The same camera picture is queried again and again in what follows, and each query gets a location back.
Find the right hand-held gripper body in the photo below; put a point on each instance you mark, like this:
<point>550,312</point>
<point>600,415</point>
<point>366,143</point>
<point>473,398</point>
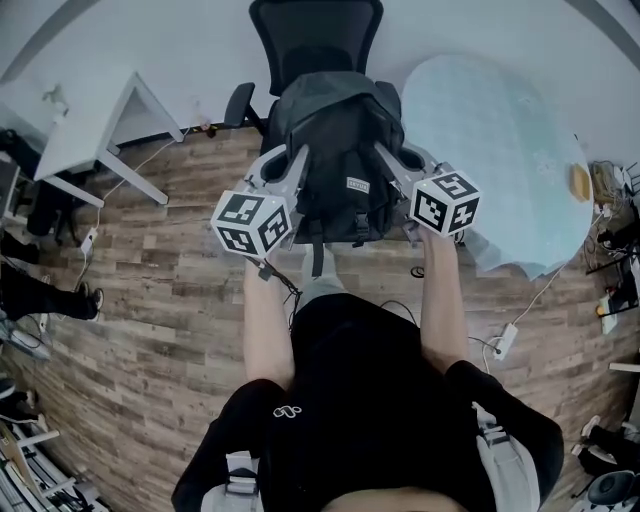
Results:
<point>442,202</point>

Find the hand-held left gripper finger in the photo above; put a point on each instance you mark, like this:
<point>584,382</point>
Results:
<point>264,161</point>
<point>297,170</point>

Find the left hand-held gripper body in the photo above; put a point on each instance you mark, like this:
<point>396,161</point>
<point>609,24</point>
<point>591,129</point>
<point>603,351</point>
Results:
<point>250,222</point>

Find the black backpack bag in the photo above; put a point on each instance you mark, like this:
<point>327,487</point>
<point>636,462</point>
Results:
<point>340,150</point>

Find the black mesh office chair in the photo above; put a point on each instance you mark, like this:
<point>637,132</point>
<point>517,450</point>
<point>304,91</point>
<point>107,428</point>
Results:
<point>315,30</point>

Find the person's left forearm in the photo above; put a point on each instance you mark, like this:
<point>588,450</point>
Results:
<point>265,325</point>

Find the person's right forearm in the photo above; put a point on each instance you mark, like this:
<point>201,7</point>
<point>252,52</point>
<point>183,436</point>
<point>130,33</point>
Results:
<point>442,300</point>

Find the black swivel chair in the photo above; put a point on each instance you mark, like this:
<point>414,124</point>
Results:
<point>50,215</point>

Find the light blue round rug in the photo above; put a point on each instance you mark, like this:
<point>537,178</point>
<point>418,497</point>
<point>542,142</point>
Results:
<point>490,165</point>

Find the person's grey trousers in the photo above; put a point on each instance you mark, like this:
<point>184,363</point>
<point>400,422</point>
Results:
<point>322,289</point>

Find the yellow flat object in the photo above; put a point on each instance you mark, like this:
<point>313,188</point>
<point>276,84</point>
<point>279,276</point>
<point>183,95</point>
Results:
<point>581,182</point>

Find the white power strip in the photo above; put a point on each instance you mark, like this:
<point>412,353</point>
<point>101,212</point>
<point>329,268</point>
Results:
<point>505,341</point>

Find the white power adapter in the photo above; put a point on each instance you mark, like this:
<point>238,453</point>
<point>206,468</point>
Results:
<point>89,240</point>

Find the white table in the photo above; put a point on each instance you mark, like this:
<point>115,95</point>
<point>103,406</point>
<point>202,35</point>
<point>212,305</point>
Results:
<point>85,135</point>

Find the person's black shirt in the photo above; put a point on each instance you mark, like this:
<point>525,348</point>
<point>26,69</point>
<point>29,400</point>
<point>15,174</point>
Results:
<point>360,400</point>

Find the white shoe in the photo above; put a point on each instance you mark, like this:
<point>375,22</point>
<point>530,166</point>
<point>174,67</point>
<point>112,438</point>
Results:
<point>586,434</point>

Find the white metal rack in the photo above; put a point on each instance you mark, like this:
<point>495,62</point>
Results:
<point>35,465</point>

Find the black round device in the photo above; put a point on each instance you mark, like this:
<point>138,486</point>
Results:
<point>612,487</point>

